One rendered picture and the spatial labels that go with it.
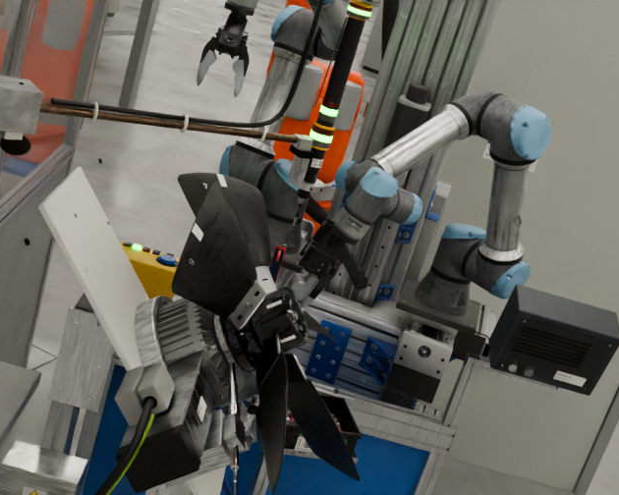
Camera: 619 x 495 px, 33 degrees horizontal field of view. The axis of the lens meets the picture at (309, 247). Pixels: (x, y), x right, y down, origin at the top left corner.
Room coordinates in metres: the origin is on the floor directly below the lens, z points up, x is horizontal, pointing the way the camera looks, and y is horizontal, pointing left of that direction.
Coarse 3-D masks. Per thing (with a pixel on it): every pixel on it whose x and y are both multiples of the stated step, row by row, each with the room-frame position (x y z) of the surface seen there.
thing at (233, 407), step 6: (234, 366) 1.77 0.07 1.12; (234, 372) 1.75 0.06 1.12; (234, 378) 1.74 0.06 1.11; (234, 384) 1.72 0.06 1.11; (234, 390) 1.70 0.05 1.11; (234, 396) 1.69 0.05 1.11; (234, 402) 1.67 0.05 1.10; (228, 408) 1.66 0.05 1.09; (234, 408) 1.65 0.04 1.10; (228, 414) 1.64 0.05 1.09; (234, 444) 1.57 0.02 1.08; (234, 450) 1.56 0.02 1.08; (234, 456) 1.54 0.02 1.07; (234, 462) 1.53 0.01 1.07; (234, 468) 1.52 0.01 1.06; (234, 474) 1.51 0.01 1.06; (234, 480) 1.50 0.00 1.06; (234, 486) 1.48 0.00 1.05; (234, 492) 1.47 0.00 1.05
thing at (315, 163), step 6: (366, 0) 1.94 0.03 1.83; (372, 0) 1.95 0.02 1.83; (312, 150) 1.94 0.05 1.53; (318, 150) 1.93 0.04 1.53; (324, 150) 1.94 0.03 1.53; (312, 156) 1.93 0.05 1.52; (318, 156) 1.94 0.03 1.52; (312, 162) 1.93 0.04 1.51; (318, 162) 1.94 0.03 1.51; (312, 168) 1.93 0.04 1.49; (318, 168) 1.94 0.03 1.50; (306, 174) 1.94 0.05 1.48; (312, 174) 1.94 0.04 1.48; (306, 180) 1.94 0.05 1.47; (312, 180) 1.94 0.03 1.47; (300, 192) 1.94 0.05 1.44; (306, 192) 1.94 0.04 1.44; (306, 198) 1.95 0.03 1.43
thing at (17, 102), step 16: (0, 80) 1.56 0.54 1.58; (16, 80) 1.59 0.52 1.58; (0, 96) 1.52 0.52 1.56; (16, 96) 1.54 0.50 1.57; (32, 96) 1.56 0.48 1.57; (0, 112) 1.53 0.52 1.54; (16, 112) 1.54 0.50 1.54; (32, 112) 1.56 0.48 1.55; (0, 128) 1.53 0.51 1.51; (16, 128) 1.54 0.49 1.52; (32, 128) 1.56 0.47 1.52
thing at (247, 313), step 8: (256, 288) 1.81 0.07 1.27; (248, 296) 1.79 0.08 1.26; (264, 296) 1.83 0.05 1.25; (240, 304) 1.78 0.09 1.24; (256, 304) 1.82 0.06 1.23; (232, 312) 1.77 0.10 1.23; (240, 312) 1.78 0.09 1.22; (248, 312) 1.80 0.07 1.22; (232, 320) 1.77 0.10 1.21; (240, 320) 1.79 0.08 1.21; (248, 320) 1.80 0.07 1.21; (240, 328) 1.79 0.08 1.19
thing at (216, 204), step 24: (216, 192) 1.72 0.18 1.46; (216, 216) 1.71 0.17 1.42; (192, 240) 1.64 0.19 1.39; (216, 240) 1.70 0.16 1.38; (240, 240) 1.76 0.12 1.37; (216, 264) 1.69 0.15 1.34; (240, 264) 1.76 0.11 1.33; (192, 288) 1.64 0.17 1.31; (216, 288) 1.70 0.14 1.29; (240, 288) 1.76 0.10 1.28; (216, 312) 1.72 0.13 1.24
